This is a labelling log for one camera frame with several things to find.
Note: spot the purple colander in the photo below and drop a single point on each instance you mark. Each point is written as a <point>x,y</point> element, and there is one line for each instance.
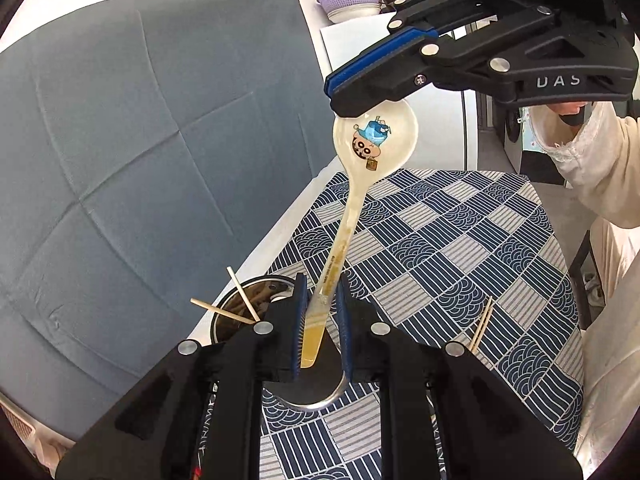
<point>339,11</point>

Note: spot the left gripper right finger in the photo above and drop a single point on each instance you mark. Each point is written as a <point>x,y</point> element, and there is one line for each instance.
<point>443,414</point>

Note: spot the operator hand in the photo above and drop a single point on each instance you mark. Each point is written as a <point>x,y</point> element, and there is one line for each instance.
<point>567,109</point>

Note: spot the black utensil holder cup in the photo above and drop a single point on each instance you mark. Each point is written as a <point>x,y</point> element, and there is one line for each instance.
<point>268,355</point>

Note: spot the grey-blue backdrop cloth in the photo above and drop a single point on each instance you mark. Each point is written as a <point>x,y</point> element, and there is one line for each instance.
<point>146,145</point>

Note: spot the blue white patterned tablecloth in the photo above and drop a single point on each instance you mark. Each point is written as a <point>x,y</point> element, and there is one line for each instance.
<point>431,247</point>

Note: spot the cream cartoon ceramic spoon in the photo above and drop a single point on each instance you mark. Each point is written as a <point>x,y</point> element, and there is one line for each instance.
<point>370,148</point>

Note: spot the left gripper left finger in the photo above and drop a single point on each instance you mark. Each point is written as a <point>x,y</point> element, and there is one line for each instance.
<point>167,427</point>

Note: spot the wooden chopstick leaning in cup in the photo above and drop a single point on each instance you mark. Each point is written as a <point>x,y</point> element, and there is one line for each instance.
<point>221,312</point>

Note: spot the wooden chopstick upright in cup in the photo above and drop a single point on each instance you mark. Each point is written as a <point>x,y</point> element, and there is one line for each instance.
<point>242,294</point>

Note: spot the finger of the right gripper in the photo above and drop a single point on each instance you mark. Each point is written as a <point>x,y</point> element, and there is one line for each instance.
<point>450,0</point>
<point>460,49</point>

